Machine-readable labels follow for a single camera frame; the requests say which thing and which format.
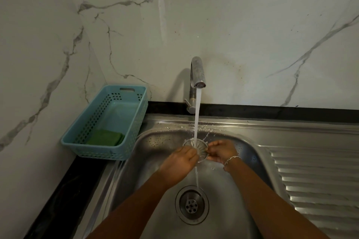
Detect chrome kitchen faucet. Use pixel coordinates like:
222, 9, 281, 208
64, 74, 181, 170
184, 56, 207, 114

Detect green scouring pad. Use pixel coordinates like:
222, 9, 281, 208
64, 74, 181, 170
86, 129, 125, 147

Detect silver chain bracelet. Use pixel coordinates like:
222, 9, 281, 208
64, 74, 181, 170
223, 156, 242, 171

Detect steel sink drain strainer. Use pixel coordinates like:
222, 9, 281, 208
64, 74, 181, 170
176, 186, 210, 225

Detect person's left forearm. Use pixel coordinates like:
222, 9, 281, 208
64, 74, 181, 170
84, 169, 174, 239

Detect stainless steel sink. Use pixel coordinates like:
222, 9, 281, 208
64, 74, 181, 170
73, 114, 359, 239

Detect person's right hand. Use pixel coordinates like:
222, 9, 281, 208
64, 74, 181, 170
206, 139, 239, 167

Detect blue plastic basket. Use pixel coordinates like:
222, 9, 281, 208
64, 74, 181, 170
61, 85, 148, 161

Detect clear glass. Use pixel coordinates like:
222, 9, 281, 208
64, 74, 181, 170
183, 139, 209, 163

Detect person's left hand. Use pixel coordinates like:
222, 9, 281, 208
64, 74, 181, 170
158, 146, 200, 190

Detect person's right forearm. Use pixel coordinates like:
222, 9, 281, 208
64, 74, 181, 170
224, 158, 331, 239

